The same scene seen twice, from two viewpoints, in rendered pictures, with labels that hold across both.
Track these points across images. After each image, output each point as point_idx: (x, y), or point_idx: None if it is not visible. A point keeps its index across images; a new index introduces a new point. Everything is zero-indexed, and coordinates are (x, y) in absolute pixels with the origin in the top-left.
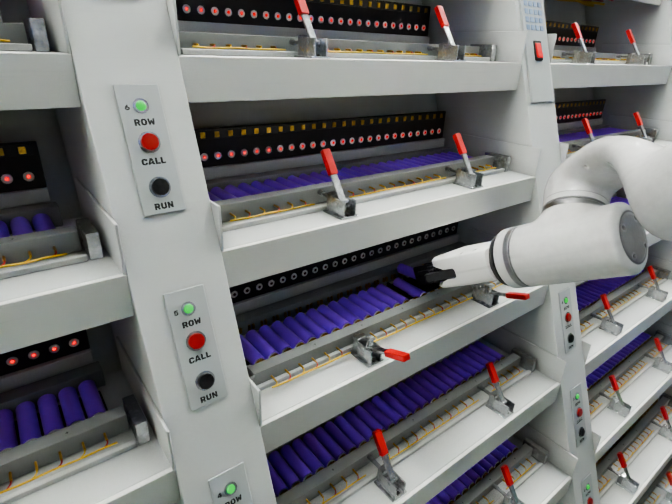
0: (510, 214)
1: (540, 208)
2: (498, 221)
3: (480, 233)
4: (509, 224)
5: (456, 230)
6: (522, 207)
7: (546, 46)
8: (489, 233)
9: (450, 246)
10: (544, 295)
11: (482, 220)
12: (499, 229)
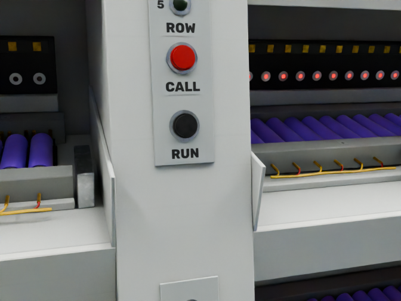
0: (98, 47)
1: (108, 21)
2: (96, 67)
3: (91, 98)
4: (99, 74)
5: (54, 86)
6: (100, 24)
7: None
8: (95, 98)
9: (18, 116)
10: (108, 279)
11: (93, 67)
12: (97, 88)
